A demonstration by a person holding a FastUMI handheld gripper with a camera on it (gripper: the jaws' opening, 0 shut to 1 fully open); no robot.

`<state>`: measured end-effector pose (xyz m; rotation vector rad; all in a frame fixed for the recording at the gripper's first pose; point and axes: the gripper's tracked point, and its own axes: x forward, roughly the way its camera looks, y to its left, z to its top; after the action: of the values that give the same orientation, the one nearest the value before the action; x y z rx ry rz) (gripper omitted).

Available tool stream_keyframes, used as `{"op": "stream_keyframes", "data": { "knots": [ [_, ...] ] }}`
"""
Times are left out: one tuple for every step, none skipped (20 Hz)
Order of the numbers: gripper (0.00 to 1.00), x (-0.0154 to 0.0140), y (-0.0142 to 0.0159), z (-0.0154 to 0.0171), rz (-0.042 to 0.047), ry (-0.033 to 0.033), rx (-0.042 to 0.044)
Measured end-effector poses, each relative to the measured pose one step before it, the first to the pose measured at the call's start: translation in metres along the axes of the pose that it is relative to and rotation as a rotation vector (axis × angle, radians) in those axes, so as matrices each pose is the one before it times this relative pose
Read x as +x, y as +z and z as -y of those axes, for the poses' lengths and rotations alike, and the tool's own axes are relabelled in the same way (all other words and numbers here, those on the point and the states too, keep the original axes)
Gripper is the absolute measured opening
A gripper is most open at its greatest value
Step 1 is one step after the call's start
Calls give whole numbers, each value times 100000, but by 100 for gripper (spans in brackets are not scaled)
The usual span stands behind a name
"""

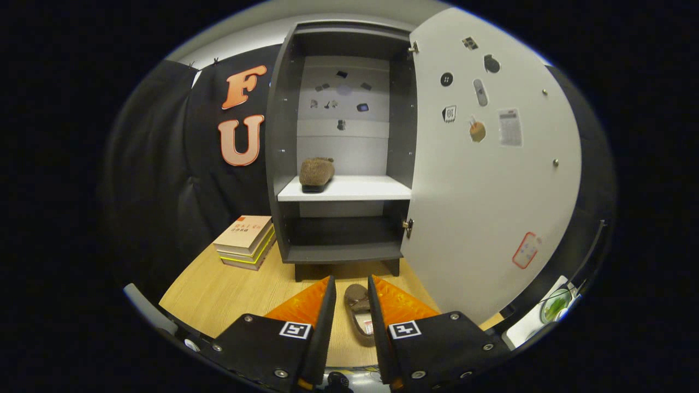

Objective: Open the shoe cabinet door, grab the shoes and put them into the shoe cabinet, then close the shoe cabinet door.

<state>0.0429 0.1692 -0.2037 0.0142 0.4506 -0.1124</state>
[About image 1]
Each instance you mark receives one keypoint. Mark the brown fuzzy shoe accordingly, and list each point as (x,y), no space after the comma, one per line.
(356,297)
(315,172)

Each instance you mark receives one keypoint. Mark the dark grey shoe cabinet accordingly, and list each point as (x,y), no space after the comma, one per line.
(276,164)

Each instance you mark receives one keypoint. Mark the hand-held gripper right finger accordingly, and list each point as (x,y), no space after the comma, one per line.
(379,338)

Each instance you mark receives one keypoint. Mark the black backdrop cloth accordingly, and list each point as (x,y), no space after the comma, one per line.
(158,180)

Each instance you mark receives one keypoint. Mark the beige shoe cabinet door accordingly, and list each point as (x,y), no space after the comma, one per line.
(480,191)

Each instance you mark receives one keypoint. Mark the row of black cloth clips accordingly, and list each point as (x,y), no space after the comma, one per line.
(215,61)

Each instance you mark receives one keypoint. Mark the tan cover book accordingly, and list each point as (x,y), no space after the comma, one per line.
(243,232)

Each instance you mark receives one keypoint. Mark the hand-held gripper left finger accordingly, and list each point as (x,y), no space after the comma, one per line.
(323,338)

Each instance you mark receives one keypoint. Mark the white cabinet shelf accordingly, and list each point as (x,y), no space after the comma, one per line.
(360,188)

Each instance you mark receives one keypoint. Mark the metal door hinge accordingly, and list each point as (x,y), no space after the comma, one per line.
(408,226)
(414,48)

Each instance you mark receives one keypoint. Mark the white flat panel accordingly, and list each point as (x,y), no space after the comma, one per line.
(524,330)

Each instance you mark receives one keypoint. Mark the round green dish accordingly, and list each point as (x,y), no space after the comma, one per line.
(556,307)

